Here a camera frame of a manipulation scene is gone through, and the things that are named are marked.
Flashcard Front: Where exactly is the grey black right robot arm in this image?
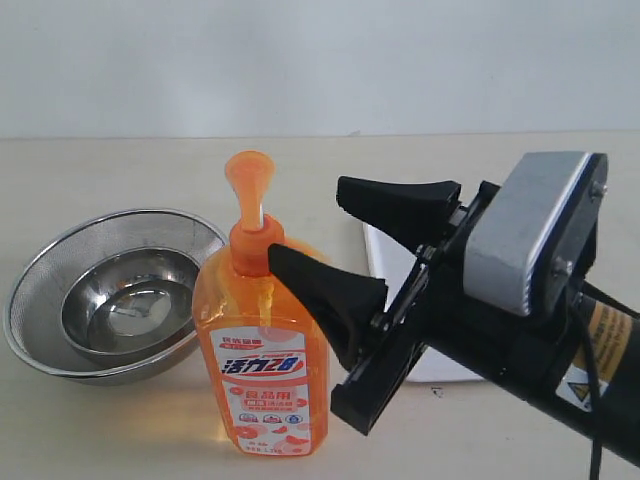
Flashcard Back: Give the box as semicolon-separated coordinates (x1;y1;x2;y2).
268;176;639;463

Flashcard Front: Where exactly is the orange pump soap bottle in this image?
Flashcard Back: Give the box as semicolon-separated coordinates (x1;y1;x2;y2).
192;150;329;457

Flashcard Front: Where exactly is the steel mesh colander bowl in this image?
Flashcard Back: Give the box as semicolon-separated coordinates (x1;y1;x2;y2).
3;208;228;386

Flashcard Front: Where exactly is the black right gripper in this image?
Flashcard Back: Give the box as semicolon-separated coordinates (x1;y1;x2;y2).
268;176;552;434

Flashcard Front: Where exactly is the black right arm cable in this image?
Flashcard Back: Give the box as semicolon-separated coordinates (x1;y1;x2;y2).
569;292;606;480

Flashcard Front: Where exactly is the small stainless steel bowl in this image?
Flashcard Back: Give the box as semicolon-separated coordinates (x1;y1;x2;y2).
60;248;199;366

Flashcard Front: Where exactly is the white rectangular plastic tray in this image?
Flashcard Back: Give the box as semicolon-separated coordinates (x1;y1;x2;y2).
363;224;482;383

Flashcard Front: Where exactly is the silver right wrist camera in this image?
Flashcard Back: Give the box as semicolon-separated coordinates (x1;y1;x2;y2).
463;151;608;317

